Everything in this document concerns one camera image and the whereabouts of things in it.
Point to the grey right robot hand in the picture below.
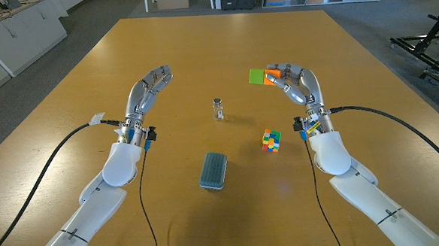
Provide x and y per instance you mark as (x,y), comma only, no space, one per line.
(304,86)

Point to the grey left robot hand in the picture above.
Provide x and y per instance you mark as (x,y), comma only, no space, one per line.
(142,93)

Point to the orange magnetic block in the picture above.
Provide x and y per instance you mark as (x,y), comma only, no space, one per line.
(271,73)

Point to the green magnetic block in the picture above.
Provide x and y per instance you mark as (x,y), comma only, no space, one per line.
(256,76)

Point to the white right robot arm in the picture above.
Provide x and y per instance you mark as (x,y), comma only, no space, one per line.
(358,183)

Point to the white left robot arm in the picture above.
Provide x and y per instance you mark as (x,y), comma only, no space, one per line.
(106,181)

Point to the multicoloured rubiks cube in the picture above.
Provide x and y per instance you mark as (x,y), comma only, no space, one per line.
(271,140)

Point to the glass salt shaker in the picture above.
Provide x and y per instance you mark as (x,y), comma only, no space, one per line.
(217,111)

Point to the large cardboard box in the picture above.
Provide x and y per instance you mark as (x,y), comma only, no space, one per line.
(171,2)

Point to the black hard case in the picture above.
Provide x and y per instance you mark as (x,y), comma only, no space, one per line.
(246,1)
(229,2)

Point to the blue-grey sponge block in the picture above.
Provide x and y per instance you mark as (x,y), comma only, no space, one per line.
(213,171)

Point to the white cabinet row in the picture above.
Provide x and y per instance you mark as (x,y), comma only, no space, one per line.
(12,39)

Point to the black metal stand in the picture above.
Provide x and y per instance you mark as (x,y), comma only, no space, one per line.
(436,26)

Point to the grey desktop device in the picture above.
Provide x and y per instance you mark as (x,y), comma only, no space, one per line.
(12,3)

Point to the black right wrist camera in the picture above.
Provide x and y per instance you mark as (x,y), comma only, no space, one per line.
(298,124)

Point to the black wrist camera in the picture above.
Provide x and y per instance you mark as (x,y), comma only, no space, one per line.
(298,124)
(152,133)

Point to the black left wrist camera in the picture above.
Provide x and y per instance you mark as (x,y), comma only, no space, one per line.
(152,133)

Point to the white table frame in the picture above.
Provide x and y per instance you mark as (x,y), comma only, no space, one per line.
(146,2)

